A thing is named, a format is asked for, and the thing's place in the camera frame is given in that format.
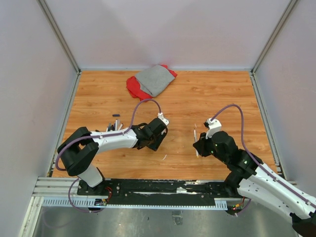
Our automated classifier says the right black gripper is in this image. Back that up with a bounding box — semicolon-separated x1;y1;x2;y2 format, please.
194;130;229;164

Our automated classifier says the white pen yellow end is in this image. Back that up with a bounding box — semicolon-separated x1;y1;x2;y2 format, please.
193;128;199;158

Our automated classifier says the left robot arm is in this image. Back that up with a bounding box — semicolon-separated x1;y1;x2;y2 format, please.
57;116;169;196

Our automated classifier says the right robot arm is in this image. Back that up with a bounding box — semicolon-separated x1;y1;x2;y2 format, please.
193;131;316;237

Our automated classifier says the red cloth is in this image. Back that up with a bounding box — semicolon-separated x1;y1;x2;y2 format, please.
126;65;177;101

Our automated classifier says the grey folded cloth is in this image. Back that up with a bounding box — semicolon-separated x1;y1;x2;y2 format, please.
135;65;177;97

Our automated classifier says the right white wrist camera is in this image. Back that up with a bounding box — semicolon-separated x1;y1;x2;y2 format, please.
204;118;222;139

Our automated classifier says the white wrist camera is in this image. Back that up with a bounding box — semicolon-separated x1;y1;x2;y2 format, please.
204;118;222;139
158;113;169;126

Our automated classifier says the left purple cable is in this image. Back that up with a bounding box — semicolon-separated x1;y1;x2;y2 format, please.
55;98;163;213

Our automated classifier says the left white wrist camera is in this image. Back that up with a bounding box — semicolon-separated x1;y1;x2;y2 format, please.
158;113;169;126

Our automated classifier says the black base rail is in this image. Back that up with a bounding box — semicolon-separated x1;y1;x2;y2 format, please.
77;179;242;206

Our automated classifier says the aluminium frame rail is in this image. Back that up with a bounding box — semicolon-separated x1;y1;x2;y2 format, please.
32;177;79;197

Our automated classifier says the grey cable duct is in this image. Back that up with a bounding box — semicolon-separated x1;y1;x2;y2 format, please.
42;197;228;210

